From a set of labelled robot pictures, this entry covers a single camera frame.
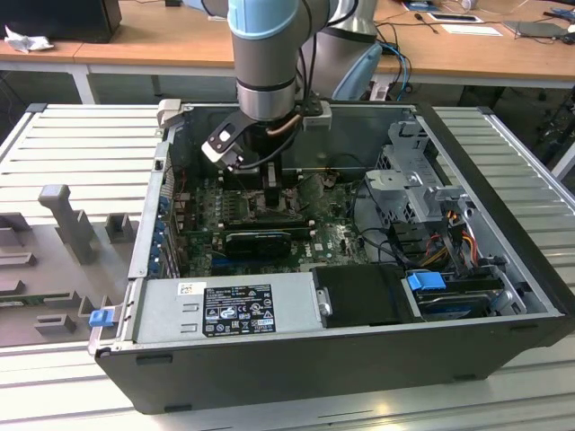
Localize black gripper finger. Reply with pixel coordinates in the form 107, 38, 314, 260
262, 162, 283, 210

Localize metal socket cover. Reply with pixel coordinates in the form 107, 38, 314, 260
296, 172, 328, 212

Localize CPU socket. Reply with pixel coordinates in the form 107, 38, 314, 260
244, 188, 300, 221

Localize black graphics card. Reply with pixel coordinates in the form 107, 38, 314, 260
224, 231, 292, 259

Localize green motherboard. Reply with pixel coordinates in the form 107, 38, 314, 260
179, 172, 374, 277

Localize black plastic air shroud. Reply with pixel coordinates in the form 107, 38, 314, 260
309, 263, 426, 329

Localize silver metal drive cage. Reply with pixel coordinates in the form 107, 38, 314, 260
363, 119, 477, 225

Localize wooden desk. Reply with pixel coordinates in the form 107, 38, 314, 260
0, 0, 575, 89

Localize grey power supply unit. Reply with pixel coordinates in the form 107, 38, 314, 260
132, 271, 324, 345

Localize hard disk in blue carrier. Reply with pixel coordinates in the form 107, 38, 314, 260
406, 271, 493, 322

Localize black open PC case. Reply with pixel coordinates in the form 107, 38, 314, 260
87, 98, 575, 417

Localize blue case latch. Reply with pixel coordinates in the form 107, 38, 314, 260
88, 308, 113, 328

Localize white framed phone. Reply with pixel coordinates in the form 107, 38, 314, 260
426, 12, 482, 23

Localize white paper sheet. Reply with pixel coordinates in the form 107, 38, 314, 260
439, 22, 502, 37

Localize black box on desk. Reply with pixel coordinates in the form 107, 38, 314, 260
0, 0, 122, 44

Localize grey parts rack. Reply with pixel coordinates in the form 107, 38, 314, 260
0, 183, 140, 349

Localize crumpled white paper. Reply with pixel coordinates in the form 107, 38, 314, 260
4, 24, 55, 54

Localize dark flat tablet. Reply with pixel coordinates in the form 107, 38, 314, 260
502, 20, 571, 41

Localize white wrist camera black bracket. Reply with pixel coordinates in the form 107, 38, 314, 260
200, 120, 247, 172

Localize small white wrist camera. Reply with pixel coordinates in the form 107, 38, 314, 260
301, 105, 332, 131

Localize black internal cable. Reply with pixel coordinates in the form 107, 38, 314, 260
348, 179, 405, 266

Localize grey case release handle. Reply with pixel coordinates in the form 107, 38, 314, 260
156, 98, 183, 131

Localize blue cable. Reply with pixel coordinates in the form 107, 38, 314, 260
381, 42, 412, 95

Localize yellow red wire bundle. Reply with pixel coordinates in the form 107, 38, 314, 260
421, 226, 480, 270

